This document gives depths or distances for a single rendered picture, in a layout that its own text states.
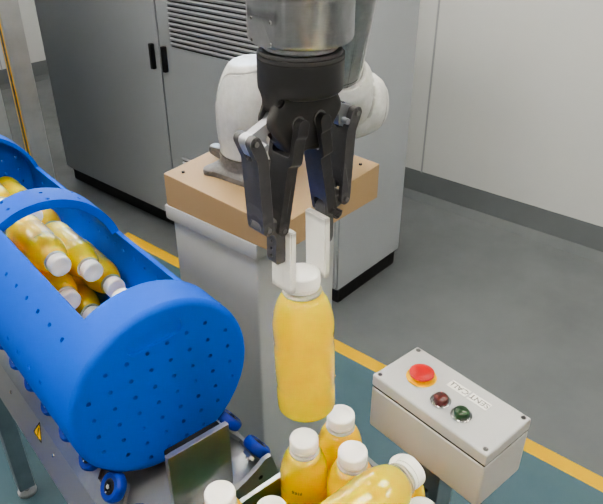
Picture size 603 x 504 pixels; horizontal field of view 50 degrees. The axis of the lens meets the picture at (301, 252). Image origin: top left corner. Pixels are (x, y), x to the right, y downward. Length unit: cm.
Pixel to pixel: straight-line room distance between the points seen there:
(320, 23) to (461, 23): 315
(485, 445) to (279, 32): 59
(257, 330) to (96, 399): 77
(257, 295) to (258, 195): 100
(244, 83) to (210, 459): 82
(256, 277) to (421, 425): 71
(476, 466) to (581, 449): 164
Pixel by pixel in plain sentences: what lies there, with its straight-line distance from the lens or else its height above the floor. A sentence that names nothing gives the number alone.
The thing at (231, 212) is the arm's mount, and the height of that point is 106.
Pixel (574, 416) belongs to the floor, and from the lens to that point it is 265.
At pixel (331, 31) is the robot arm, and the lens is 53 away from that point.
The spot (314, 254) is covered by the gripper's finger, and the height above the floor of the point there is 139.
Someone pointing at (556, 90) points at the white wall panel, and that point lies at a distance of 351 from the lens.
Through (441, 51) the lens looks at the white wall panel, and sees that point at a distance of 374.
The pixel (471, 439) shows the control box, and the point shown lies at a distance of 90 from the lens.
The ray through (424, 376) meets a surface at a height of 111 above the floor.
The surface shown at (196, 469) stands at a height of 100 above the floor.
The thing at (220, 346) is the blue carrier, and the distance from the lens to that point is 98.
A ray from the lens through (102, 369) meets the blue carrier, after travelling 89.
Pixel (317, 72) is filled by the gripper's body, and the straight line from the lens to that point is 54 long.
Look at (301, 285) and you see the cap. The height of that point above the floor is 138.
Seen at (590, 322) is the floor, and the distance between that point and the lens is 315.
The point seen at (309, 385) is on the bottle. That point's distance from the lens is 71.
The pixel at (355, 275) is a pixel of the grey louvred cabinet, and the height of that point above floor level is 10.
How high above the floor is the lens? 174
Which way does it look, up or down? 31 degrees down
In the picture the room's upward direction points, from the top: straight up
